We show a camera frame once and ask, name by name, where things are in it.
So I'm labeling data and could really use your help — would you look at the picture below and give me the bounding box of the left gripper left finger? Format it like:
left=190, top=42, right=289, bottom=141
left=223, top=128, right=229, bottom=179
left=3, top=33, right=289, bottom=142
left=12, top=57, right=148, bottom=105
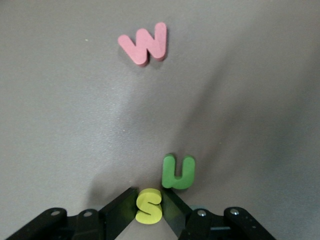
left=4, top=186, right=139, bottom=240

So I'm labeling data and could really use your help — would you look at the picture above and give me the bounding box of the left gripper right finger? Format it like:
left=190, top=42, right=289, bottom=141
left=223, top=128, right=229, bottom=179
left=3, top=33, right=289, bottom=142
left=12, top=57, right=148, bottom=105
left=161, top=189, right=276, bottom=240

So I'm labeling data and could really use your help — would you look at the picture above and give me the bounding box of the yellow foam letter s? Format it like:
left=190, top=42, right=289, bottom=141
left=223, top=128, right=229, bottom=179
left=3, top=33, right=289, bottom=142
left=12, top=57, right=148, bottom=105
left=134, top=187, right=165, bottom=225

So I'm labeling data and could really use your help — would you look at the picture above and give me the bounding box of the green foam letter u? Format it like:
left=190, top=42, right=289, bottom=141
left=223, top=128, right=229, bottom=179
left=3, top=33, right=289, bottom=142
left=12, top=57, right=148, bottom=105
left=161, top=153, right=196, bottom=190

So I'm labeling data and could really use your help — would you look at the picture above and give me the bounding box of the brown table cover sheet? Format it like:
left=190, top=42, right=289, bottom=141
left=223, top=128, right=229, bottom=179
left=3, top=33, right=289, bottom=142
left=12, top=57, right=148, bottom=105
left=0, top=0, right=320, bottom=240

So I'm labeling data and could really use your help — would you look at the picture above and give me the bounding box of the pink foam letter w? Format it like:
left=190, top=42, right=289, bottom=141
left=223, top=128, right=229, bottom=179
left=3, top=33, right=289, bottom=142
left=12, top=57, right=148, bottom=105
left=117, top=21, right=168, bottom=68

